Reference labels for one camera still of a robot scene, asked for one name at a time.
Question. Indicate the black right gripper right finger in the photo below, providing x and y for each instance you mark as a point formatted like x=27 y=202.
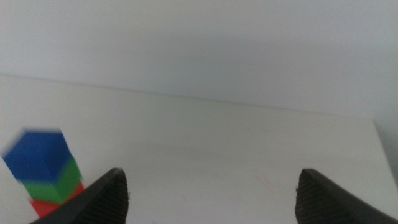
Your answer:
x=323 y=202

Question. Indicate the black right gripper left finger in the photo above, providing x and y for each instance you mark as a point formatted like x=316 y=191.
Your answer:
x=105 y=202

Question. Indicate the green cube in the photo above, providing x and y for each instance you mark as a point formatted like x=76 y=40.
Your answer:
x=59 y=186

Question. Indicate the red cube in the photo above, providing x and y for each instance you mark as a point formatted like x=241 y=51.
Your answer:
x=43 y=208

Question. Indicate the blue cube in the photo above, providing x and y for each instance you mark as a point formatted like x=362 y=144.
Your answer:
x=37 y=155

